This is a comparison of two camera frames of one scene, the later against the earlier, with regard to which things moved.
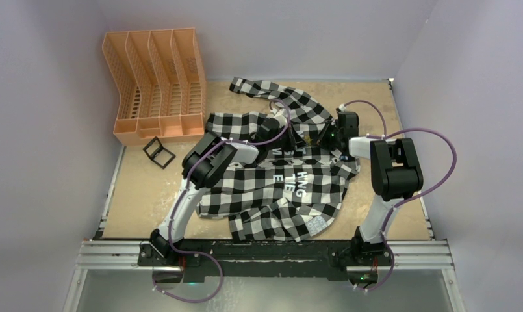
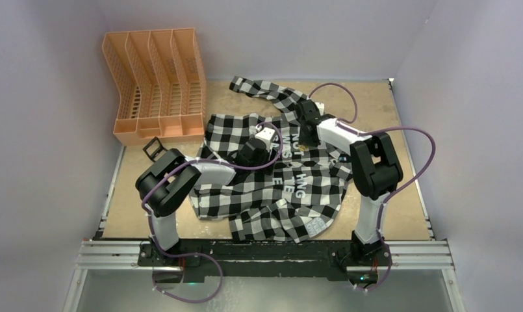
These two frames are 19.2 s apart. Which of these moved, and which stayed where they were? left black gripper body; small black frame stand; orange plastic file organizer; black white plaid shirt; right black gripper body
Moved: right black gripper body; left black gripper body
Stayed: orange plastic file organizer; black white plaid shirt; small black frame stand
